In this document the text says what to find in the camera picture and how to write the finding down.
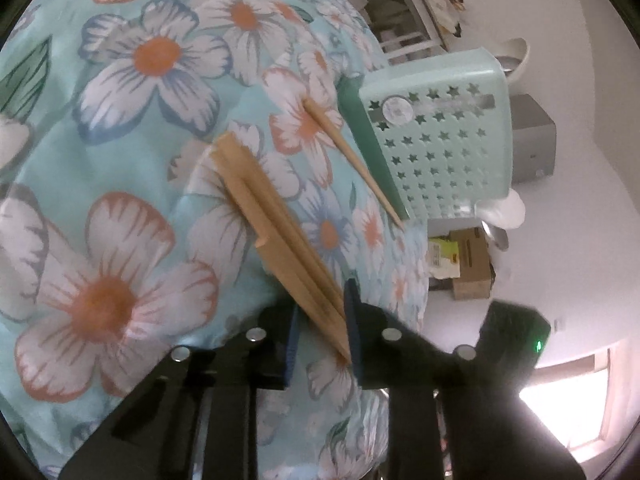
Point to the heap of dark clutter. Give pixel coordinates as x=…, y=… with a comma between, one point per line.
x=445, y=5

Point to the grey refrigerator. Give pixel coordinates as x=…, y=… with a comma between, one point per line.
x=535, y=135

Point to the bright window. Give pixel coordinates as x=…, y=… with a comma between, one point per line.
x=570, y=400

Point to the dark green drip tray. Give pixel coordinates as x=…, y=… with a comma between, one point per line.
x=365, y=130

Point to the mint green utensil basket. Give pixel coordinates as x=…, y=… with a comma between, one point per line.
x=450, y=160

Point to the floral tablecloth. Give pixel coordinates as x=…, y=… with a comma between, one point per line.
x=125, y=160

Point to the large brown cardboard box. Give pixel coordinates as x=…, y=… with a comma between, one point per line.
x=472, y=270

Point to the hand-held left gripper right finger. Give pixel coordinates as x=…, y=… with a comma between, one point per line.
x=352, y=330

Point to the yellow green carton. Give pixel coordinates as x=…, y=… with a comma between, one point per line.
x=442, y=257

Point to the metal spoon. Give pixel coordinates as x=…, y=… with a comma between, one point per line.
x=510, y=64
x=496, y=237

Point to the white ceramic spoon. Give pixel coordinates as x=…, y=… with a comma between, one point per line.
x=520, y=50
x=505, y=210

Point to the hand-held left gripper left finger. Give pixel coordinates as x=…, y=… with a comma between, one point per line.
x=291, y=355

